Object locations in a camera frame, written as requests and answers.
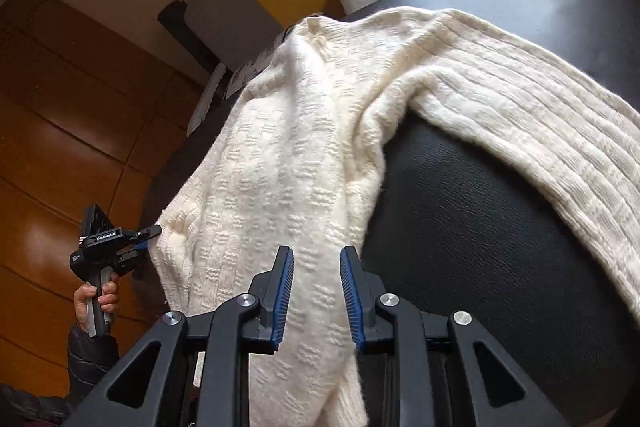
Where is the cream knitted sweater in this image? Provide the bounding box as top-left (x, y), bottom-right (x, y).
top-left (150, 8), bottom-right (639, 426)

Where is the black jacket sleeve forearm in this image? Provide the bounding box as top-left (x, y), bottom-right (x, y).
top-left (1, 325), bottom-right (119, 426)

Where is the person's left hand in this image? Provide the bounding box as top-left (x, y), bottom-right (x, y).
top-left (73, 273), bottom-right (119, 333)

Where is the black leather ottoman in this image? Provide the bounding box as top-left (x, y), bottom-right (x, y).
top-left (134, 0), bottom-right (640, 427)

